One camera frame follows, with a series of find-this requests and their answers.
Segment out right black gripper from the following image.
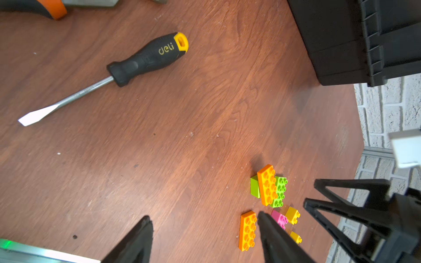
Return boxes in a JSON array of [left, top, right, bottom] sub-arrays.
[[303, 178, 421, 263]]

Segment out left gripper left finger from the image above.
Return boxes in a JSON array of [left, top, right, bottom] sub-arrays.
[[101, 215, 153, 263]]

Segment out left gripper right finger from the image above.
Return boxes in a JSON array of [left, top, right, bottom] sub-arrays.
[[257, 211, 315, 263]]

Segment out orange long lego brick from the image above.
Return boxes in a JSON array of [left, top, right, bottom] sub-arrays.
[[257, 164, 278, 206], [239, 211, 257, 252]]

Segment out green long lego brick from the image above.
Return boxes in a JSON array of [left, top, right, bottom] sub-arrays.
[[270, 176, 288, 208]]

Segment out small green lego brick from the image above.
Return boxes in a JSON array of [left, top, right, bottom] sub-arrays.
[[250, 175, 261, 198]]

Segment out yellow small lego brick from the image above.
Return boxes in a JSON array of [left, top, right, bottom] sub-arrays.
[[285, 207, 300, 225], [289, 231, 303, 244]]

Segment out pink lego brick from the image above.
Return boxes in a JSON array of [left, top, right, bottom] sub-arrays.
[[271, 210, 288, 230]]

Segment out black plastic toolbox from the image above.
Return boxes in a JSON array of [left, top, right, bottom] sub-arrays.
[[289, 0, 421, 87]]

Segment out orange handled pliers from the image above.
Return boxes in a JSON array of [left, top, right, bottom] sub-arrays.
[[0, 0, 168, 20]]

